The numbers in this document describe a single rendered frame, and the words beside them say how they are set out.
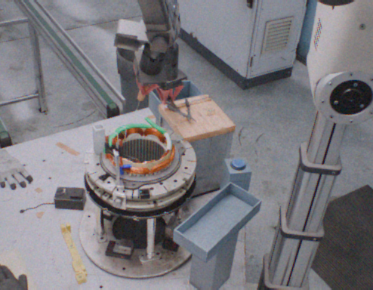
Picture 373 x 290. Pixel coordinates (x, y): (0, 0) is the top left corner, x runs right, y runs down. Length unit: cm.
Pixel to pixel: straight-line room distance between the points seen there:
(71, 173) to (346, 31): 116
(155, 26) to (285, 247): 84
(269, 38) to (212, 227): 255
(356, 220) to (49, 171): 178
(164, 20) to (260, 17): 261
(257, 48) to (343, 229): 151
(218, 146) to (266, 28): 210
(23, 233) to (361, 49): 116
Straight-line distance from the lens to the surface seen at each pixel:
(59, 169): 192
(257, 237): 278
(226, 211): 143
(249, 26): 367
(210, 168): 175
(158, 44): 111
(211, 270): 145
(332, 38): 113
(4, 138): 216
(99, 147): 146
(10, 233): 173
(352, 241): 290
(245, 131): 347
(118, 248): 158
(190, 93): 190
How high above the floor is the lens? 204
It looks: 38 degrees down
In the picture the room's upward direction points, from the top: 5 degrees clockwise
